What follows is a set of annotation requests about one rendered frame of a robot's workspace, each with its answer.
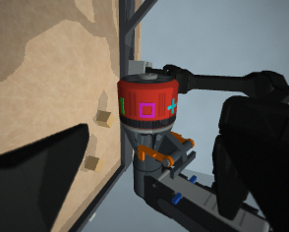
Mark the small tan block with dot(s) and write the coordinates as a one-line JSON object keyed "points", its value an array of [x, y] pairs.
{"points": [[105, 119], [94, 164]]}

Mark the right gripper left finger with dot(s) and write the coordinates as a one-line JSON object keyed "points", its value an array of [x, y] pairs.
{"points": [[35, 179]]}

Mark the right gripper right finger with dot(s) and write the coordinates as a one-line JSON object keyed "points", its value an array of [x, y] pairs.
{"points": [[263, 164]]}

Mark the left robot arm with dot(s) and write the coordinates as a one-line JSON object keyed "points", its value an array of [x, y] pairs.
{"points": [[255, 84]]}

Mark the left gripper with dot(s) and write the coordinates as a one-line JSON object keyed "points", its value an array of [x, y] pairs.
{"points": [[261, 115]]}

